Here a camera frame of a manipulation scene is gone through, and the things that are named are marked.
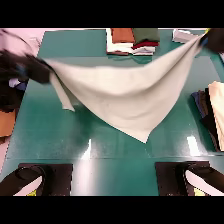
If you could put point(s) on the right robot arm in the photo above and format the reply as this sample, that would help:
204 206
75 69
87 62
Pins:
215 38

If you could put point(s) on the blue garment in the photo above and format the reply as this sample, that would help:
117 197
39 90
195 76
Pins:
197 103

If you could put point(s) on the orange-brown garment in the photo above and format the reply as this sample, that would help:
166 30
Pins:
7 122

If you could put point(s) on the dark red folded garment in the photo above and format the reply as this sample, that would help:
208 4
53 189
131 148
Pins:
146 44

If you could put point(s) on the pale grey folded garment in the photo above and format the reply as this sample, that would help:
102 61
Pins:
144 50

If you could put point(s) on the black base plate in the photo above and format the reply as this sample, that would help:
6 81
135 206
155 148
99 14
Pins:
61 178
165 178

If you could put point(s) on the cream garment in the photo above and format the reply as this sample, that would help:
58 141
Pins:
218 106

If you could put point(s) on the beige shirt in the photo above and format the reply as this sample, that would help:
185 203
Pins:
120 90

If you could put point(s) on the brown folded garment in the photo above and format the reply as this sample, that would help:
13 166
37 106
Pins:
122 35

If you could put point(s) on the dark green folded garment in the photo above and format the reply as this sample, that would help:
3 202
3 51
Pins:
146 34

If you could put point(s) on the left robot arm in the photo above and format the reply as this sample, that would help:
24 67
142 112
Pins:
33 70

